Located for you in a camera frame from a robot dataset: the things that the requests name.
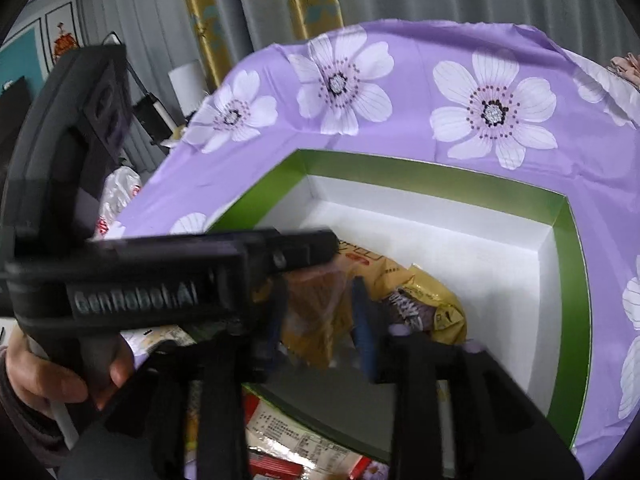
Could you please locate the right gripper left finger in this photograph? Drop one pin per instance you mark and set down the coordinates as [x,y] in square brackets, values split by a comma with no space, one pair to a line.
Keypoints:
[270,307]

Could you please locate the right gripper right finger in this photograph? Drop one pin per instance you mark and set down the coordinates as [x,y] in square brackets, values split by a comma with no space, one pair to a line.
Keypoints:
[370,335]

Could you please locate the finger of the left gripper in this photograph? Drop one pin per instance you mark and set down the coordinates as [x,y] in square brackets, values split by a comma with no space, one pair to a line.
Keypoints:
[272,252]

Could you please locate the yellow rice cracker packet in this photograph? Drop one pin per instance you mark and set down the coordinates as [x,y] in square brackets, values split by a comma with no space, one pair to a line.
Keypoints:
[320,300]

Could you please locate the red white snack packet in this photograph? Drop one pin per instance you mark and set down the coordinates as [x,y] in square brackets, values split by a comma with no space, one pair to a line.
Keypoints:
[271,431]

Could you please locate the green pea snack bag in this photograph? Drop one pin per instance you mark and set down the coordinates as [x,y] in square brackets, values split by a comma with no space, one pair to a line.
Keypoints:
[143,341]

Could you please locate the purple sleeve forearm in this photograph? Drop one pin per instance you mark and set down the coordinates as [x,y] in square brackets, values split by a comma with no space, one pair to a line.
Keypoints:
[31,437]

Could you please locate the person's left hand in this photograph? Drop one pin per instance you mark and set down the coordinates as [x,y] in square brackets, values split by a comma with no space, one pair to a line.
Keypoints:
[38,382]

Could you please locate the yellow brown candy packet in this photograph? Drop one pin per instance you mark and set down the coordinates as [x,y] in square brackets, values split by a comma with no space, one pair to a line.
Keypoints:
[427,306]

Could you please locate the white plastic bag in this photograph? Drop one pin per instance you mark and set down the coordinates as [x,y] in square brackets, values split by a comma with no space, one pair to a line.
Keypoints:
[120,187]

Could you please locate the green cardboard box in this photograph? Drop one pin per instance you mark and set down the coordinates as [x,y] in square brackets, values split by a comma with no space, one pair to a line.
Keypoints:
[509,251]

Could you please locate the yellow patterned curtain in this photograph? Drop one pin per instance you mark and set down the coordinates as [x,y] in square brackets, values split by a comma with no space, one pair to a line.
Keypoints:
[228,30]

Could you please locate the purple floral tablecloth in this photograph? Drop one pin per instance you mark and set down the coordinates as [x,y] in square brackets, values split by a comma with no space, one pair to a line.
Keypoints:
[498,99]

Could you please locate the grey curtain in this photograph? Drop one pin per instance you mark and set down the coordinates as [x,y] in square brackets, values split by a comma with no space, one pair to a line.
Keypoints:
[158,34]

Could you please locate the folded pink cloth pile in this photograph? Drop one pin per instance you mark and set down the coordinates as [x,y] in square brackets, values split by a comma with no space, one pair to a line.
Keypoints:
[627,67]

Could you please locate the red paper wall decoration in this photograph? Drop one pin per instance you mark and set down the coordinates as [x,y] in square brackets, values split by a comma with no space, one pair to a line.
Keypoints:
[64,42]

